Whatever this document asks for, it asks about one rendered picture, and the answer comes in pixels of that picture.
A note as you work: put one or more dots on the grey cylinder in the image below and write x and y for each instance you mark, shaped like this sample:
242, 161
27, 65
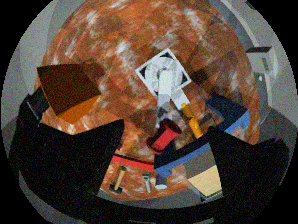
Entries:
160, 182

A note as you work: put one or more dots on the grey metal rod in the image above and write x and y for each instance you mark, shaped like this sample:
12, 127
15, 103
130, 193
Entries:
146, 179

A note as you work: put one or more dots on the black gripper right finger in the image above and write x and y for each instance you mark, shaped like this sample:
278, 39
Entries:
234, 157

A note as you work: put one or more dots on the clear-panelled guard cubby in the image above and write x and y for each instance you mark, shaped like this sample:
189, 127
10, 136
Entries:
201, 174

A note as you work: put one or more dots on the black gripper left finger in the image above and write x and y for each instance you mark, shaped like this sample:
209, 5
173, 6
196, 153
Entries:
89, 152

